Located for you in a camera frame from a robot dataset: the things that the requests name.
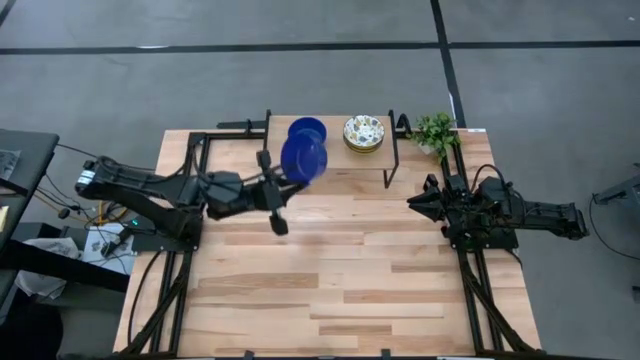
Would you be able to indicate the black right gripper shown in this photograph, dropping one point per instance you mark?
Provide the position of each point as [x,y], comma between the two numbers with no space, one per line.
[462,202]

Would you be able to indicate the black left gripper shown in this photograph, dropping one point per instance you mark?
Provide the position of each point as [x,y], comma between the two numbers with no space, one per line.
[262,195]

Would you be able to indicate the blue mini bowl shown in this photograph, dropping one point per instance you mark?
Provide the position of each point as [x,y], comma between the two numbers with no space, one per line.
[307,125]
[304,160]

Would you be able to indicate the yellow pear print bowl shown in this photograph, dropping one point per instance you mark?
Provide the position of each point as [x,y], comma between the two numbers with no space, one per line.
[363,131]
[364,150]

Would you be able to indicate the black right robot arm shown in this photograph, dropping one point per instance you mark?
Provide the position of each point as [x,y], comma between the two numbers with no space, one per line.
[545,215]

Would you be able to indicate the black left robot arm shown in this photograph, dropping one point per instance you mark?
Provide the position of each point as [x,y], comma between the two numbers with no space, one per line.
[225,195]

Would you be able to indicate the wooden shelf with black legs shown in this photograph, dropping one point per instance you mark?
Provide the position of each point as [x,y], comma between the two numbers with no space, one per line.
[345,160]

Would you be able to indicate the green plant in white pot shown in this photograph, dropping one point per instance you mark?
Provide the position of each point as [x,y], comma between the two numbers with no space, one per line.
[435,132]

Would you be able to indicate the white printed paper sheet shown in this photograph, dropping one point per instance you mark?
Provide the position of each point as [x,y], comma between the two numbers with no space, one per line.
[95,250]

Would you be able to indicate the black desk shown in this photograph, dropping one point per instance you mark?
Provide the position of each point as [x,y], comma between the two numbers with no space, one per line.
[30,150]

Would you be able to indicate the white crumpled cloth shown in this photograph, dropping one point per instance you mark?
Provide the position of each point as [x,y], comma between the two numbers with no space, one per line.
[45,287]

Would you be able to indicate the yellow sticky note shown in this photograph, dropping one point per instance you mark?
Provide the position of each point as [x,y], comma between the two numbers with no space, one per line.
[3,218]

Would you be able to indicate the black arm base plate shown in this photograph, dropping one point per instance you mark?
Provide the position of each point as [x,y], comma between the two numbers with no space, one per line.
[500,243]
[150,243]

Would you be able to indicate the black aluminium table frame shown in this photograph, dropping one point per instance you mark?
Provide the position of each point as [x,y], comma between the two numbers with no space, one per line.
[178,310]

